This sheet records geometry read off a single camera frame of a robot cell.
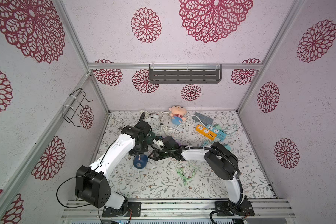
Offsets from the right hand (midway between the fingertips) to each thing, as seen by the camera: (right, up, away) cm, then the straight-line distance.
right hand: (149, 155), depth 89 cm
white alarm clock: (+2, +22, +14) cm, 27 cm away
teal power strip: (+50, +12, +12) cm, 53 cm away
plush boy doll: (+20, +27, +20) cm, 39 cm away
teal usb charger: (+54, +4, +9) cm, 55 cm away
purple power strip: (+20, +6, +10) cm, 24 cm away
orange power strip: (+39, +14, +15) cm, 44 cm away
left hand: (-4, +3, -8) cm, 10 cm away
